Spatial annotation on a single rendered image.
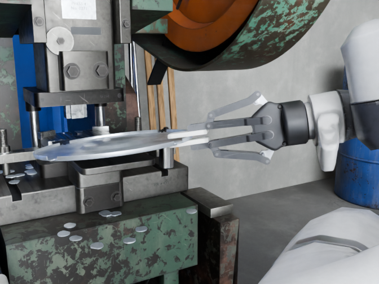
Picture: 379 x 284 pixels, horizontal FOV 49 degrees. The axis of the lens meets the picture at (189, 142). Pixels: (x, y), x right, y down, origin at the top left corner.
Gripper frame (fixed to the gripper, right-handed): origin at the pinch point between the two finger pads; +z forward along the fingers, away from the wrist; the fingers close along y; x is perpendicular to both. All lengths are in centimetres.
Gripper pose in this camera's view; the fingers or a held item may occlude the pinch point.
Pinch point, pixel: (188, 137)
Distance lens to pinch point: 73.7
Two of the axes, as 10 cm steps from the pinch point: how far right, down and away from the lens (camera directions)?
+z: -9.8, 1.3, 1.6
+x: -1.4, 1.4, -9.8
